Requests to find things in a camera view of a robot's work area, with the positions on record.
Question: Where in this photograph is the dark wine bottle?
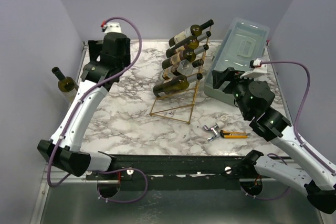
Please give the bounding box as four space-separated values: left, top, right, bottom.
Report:
51 67 78 98
153 73 203 97

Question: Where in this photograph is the clear glass bottle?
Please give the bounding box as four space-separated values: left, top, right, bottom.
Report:
159 59 204 81

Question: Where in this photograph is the wine bottle brown label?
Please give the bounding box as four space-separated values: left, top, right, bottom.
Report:
165 30 212 58

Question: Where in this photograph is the wine bottle white label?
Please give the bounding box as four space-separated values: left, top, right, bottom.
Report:
169 19 214 47

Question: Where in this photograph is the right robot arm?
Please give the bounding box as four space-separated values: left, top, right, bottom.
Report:
212 67 335 214

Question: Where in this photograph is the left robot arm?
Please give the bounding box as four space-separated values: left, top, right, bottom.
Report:
37 32 130 179

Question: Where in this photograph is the white plastic pipe fitting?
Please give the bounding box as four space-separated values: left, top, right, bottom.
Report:
217 115 228 129

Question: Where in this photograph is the translucent green plastic toolbox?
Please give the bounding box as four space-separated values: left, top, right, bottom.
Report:
204 18 269 106

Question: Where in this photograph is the yellow utility knife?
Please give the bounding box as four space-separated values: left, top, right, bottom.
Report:
220 130 250 139

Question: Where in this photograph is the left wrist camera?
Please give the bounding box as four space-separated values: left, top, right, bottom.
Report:
101 22 122 34

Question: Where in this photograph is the gold wire wine rack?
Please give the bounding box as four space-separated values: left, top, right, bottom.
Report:
150 26 212 124

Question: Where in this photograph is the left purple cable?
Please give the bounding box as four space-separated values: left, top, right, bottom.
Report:
46 17 149 204

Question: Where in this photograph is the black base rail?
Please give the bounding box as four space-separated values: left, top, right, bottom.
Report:
85 153 274 192

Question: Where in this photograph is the aluminium frame rail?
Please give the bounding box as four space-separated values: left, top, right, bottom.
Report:
42 166 87 184

